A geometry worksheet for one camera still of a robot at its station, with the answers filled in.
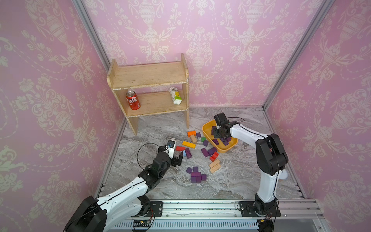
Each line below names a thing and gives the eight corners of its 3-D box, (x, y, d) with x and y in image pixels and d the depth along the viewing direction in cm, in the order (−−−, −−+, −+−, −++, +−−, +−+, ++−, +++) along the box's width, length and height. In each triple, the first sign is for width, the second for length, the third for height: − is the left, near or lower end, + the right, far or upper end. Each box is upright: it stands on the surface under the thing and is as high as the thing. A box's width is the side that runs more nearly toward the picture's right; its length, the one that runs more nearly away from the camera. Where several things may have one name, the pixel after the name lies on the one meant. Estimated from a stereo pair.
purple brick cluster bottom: (186, 182, 85) (186, 181, 82) (186, 168, 90) (186, 166, 88) (206, 182, 85) (206, 181, 82) (205, 168, 90) (205, 166, 88)
